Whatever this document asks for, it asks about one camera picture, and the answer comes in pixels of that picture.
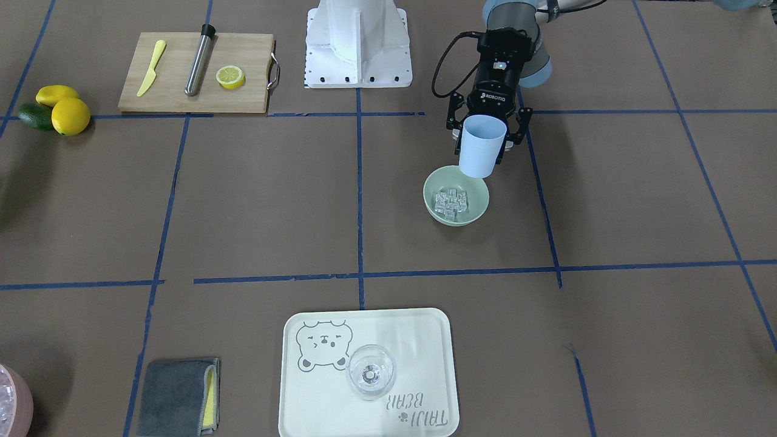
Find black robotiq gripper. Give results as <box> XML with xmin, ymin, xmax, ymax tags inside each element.
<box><xmin>446</xmin><ymin>29</ymin><xmax>535</xmax><ymax>165</ymax></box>

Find light blue plastic cup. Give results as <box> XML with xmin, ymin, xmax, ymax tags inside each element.
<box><xmin>458</xmin><ymin>115</ymin><xmax>507</xmax><ymax>178</ymax></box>

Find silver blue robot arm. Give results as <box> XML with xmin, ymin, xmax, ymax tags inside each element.
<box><xmin>433</xmin><ymin>1</ymin><xmax>600</xmax><ymax>178</ymax></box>

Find green ceramic bowl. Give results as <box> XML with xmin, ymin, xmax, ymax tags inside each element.
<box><xmin>422</xmin><ymin>165</ymin><xmax>490</xmax><ymax>227</ymax></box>

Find ice cubes in bowl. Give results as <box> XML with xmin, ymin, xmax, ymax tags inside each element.
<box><xmin>432</xmin><ymin>188</ymin><xmax>469</xmax><ymax>221</ymax></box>

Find pink bowl with ice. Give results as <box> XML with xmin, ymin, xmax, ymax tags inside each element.
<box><xmin>1</xmin><ymin>364</ymin><xmax>34</xmax><ymax>436</ymax></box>

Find wooden cutting board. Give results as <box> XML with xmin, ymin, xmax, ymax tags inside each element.
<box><xmin>118</xmin><ymin>32</ymin><xmax>281</xmax><ymax>114</ymax></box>

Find lemon half slice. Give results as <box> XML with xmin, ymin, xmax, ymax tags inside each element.
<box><xmin>215</xmin><ymin>66</ymin><xmax>245</xmax><ymax>90</ymax></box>

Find clear wine glass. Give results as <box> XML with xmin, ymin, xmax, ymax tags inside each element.
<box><xmin>347</xmin><ymin>345</ymin><xmax>397</xmax><ymax>401</ymax></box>

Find cream bear serving tray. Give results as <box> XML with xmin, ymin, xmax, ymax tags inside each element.
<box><xmin>278</xmin><ymin>308</ymin><xmax>460</xmax><ymax>436</ymax></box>

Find steel muddler black tip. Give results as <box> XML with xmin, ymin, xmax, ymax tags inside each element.
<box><xmin>184</xmin><ymin>23</ymin><xmax>216</xmax><ymax>97</ymax></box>

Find yellow plastic knife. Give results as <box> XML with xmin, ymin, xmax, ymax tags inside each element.
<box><xmin>136</xmin><ymin>39</ymin><xmax>167</xmax><ymax>97</ymax></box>

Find large yellow lemon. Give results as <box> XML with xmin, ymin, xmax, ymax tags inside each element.
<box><xmin>51</xmin><ymin>97</ymin><xmax>91</xmax><ymax>136</ymax></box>

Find grey folded cloth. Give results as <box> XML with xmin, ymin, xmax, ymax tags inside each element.
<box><xmin>136</xmin><ymin>357</ymin><xmax>221</xmax><ymax>436</ymax></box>

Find small yellow lemon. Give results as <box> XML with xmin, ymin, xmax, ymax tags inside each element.
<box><xmin>35</xmin><ymin>84</ymin><xmax>81</xmax><ymax>108</ymax></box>

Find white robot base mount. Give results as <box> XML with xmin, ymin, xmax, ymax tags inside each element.
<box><xmin>304</xmin><ymin>1</ymin><xmax>413</xmax><ymax>89</ymax></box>

